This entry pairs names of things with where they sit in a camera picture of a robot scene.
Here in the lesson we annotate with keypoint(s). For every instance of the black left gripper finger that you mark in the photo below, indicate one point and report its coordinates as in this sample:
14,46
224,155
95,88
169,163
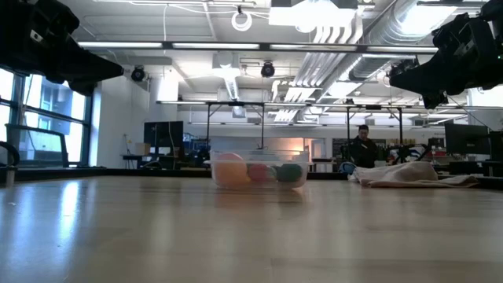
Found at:
90,70

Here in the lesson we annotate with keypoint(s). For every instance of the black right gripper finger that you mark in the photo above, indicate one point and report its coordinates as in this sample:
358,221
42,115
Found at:
420,80

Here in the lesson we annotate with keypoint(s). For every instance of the clear plastic tupperware container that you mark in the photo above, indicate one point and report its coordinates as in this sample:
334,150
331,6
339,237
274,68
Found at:
299,155

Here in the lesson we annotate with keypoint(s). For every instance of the pink orange toy peach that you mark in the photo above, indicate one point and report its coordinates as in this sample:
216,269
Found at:
230,171

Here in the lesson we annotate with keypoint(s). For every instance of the black ceiling spotlight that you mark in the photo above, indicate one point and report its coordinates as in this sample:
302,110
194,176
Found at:
404,63
137,73
267,69

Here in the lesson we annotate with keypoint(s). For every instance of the white ceiling light strip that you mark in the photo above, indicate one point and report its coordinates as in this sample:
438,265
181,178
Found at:
216,45
120,45
401,49
314,46

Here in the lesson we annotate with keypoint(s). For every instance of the large window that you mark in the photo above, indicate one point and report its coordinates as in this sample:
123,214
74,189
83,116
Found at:
55,114

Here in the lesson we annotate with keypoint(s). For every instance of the black computer monitor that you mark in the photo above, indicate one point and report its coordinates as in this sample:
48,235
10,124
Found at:
496,145
163,133
467,138

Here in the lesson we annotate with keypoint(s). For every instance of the person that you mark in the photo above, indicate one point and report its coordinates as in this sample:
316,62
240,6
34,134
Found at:
363,151

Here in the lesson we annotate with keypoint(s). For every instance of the beige folded cloth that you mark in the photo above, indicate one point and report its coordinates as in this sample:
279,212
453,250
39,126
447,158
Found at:
404,173

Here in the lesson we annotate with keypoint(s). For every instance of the brown cardboard box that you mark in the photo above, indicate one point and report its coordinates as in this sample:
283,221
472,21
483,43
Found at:
143,149

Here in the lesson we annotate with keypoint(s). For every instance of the blue round object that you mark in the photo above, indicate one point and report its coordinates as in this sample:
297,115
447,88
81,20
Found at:
347,168

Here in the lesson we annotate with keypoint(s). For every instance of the bright ceiling light panel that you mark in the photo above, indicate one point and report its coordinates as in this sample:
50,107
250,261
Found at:
310,17

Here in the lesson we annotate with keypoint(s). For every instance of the black overhead beam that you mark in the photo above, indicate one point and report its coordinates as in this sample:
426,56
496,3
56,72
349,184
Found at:
265,46

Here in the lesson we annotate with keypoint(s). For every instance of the silver ventilation duct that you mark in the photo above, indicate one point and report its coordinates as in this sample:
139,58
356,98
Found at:
393,35

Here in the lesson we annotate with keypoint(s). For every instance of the black background rig frame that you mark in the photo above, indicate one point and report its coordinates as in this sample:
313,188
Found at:
236,104
373,107

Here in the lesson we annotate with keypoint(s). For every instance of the black aluminium table frame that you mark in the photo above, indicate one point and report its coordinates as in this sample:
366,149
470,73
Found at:
118,173

